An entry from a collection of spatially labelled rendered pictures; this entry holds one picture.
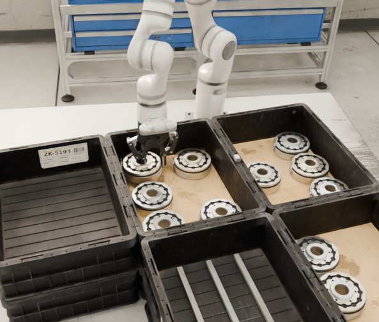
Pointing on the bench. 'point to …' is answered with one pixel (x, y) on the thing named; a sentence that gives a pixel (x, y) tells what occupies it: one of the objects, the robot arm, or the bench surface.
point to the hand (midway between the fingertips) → (153, 162)
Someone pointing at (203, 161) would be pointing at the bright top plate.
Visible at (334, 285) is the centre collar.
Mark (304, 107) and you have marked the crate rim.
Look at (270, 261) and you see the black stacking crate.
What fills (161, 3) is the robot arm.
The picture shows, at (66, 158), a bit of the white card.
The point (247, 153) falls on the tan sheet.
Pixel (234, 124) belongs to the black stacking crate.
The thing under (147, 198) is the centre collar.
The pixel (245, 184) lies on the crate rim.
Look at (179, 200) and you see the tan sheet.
